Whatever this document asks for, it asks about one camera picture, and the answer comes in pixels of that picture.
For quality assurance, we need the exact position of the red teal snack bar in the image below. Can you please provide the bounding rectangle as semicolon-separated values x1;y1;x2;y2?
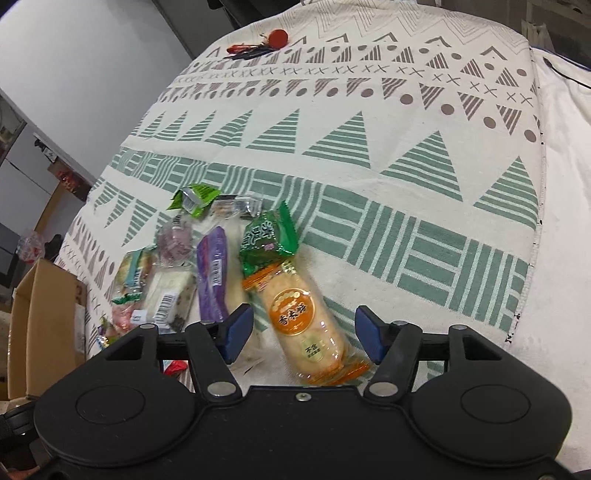
162;360;188;377

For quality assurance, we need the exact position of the purple white bread packet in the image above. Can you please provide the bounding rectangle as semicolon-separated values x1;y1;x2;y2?
197;216;249;323

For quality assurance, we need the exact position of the orange rice cracker packet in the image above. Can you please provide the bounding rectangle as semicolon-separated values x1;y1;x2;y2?
242;260;370;386

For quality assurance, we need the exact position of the white cake clear packet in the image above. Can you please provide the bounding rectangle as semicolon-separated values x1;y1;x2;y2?
130;265;197;334

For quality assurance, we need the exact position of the orange jelly packet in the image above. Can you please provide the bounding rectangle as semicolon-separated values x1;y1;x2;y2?
111;296;138;335

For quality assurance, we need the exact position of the teal cookie packet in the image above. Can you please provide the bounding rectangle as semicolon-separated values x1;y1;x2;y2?
110;247;155;305

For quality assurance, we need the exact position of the purple sweet clear packet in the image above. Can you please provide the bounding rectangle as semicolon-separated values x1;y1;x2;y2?
155;215;193;267

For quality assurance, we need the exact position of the dark green snack packet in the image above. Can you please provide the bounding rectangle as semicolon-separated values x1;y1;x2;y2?
238;201;300;278

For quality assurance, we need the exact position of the light green snack packet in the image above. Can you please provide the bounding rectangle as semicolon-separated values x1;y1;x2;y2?
168;183;221;218

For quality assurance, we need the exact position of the open brown cardboard box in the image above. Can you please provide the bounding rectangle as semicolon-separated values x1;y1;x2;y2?
7;259;87;400

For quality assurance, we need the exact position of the patterned cream green bed blanket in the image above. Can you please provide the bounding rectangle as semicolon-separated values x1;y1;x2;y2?
58;1;545;356

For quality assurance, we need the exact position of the dark soy sauce bottle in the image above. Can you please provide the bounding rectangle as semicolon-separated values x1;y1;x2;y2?
55;169;91;202

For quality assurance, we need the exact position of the red keychain bundle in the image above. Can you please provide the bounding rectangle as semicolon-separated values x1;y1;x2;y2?
226;29;290;60

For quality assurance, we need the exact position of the black cable on bed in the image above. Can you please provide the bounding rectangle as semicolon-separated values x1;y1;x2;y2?
544;55;591;91

